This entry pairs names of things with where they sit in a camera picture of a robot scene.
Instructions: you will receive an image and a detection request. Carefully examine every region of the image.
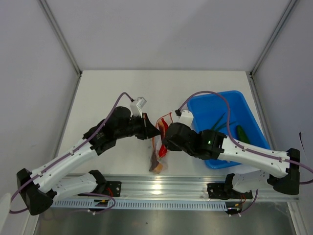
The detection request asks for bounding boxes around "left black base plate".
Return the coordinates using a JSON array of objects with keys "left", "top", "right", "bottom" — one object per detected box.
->
[{"left": 104, "top": 181, "right": 122, "bottom": 197}]

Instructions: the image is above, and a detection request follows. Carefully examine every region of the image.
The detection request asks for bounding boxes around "aluminium frame post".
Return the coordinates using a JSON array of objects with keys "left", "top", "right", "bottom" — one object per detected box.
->
[
  {"left": 37, "top": 0, "right": 82, "bottom": 77},
  {"left": 249, "top": 0, "right": 300, "bottom": 79}
]

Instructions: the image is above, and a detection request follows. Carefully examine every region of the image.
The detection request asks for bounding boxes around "green onion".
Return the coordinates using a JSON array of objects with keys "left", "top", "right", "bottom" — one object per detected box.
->
[{"left": 211, "top": 113, "right": 227, "bottom": 131}]

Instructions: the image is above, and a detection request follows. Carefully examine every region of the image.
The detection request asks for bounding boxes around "white slotted cable duct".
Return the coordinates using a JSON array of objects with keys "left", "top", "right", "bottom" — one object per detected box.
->
[{"left": 52, "top": 199, "right": 239, "bottom": 211}]

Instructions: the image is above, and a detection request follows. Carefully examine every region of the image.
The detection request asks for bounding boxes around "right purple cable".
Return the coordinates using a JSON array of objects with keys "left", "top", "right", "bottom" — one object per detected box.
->
[{"left": 175, "top": 90, "right": 313, "bottom": 217}]

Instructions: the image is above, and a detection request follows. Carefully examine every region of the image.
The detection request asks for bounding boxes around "purple cable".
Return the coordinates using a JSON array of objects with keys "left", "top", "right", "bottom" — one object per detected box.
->
[
  {"left": 9, "top": 92, "right": 135, "bottom": 213},
  {"left": 175, "top": 90, "right": 313, "bottom": 217}
]

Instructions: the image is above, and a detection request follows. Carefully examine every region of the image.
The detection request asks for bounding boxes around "clear zip top bag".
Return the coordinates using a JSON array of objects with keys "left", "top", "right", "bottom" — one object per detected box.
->
[{"left": 149, "top": 112, "right": 173, "bottom": 174}]

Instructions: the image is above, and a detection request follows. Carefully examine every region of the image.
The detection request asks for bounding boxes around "left aluminium frame post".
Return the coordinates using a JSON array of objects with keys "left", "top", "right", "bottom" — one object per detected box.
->
[{"left": 37, "top": 0, "right": 82, "bottom": 77}]

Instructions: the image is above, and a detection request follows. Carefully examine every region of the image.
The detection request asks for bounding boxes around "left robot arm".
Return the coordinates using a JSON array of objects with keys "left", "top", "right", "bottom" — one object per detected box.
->
[{"left": 17, "top": 106, "right": 160, "bottom": 215}]

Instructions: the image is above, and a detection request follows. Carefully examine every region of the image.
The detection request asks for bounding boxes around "blue plastic tray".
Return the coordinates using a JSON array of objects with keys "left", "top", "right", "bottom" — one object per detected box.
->
[{"left": 187, "top": 90, "right": 271, "bottom": 169}]

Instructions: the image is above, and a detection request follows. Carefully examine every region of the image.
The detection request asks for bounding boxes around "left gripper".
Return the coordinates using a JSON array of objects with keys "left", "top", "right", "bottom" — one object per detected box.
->
[{"left": 115, "top": 113, "right": 160, "bottom": 140}]

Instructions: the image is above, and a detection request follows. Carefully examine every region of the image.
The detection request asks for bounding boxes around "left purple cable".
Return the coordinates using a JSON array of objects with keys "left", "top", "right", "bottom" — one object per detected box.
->
[{"left": 9, "top": 92, "right": 135, "bottom": 213}]

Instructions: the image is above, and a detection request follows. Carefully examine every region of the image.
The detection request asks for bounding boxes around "green cucumber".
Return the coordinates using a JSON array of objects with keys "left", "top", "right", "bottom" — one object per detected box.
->
[{"left": 236, "top": 125, "right": 250, "bottom": 144}]

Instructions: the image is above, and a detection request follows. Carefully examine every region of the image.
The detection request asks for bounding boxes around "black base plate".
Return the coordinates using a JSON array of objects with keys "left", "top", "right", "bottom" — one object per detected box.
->
[
  {"left": 104, "top": 181, "right": 122, "bottom": 197},
  {"left": 207, "top": 183, "right": 253, "bottom": 200}
]

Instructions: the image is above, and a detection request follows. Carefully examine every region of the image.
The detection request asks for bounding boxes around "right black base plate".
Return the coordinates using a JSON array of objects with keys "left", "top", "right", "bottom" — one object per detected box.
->
[{"left": 207, "top": 183, "right": 253, "bottom": 200}]

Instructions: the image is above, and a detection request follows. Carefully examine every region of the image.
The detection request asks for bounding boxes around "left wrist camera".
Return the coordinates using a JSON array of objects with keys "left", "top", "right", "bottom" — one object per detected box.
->
[{"left": 130, "top": 97, "right": 147, "bottom": 117}]

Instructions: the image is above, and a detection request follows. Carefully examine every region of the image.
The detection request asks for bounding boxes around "red chili pepper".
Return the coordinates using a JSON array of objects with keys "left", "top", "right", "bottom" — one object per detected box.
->
[{"left": 158, "top": 117, "right": 169, "bottom": 158}]

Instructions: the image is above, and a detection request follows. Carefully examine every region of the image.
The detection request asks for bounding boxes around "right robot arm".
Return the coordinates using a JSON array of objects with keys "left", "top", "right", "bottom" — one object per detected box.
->
[{"left": 162, "top": 122, "right": 300, "bottom": 198}]

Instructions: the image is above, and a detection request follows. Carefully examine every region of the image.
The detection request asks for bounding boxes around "right aluminium frame post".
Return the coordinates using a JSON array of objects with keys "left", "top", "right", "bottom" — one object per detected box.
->
[{"left": 249, "top": 0, "right": 300, "bottom": 79}]

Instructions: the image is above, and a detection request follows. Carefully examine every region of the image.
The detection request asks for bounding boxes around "aluminium mounting rail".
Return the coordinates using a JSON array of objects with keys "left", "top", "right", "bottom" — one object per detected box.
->
[{"left": 66, "top": 174, "right": 300, "bottom": 203}]

